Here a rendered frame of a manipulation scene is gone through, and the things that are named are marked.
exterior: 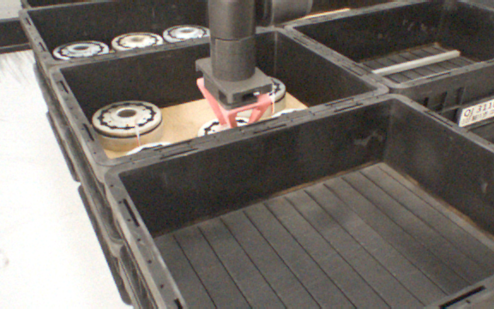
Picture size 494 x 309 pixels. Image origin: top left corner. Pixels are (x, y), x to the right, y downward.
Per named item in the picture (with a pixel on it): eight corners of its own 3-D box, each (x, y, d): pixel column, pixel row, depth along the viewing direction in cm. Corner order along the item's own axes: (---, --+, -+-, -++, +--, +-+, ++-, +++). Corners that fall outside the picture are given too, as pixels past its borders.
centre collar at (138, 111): (115, 127, 73) (114, 123, 73) (106, 112, 77) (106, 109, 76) (147, 119, 75) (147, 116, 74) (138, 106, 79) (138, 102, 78)
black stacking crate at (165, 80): (115, 253, 58) (100, 172, 52) (63, 136, 80) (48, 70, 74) (380, 164, 74) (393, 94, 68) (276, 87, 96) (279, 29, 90)
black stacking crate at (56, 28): (63, 136, 81) (47, 69, 75) (33, 69, 103) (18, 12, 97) (275, 87, 96) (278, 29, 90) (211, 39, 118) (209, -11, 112)
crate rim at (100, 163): (102, 188, 53) (99, 169, 52) (49, 81, 75) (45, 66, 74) (392, 106, 69) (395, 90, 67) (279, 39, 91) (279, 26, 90)
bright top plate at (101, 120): (101, 142, 70) (100, 138, 70) (86, 112, 78) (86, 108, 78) (170, 126, 74) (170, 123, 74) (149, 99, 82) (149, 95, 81)
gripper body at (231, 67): (237, 63, 71) (237, 11, 66) (274, 94, 64) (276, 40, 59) (195, 72, 68) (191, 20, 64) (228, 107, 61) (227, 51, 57)
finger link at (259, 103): (246, 119, 74) (247, 62, 68) (271, 144, 69) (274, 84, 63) (205, 131, 71) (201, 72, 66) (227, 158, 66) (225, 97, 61)
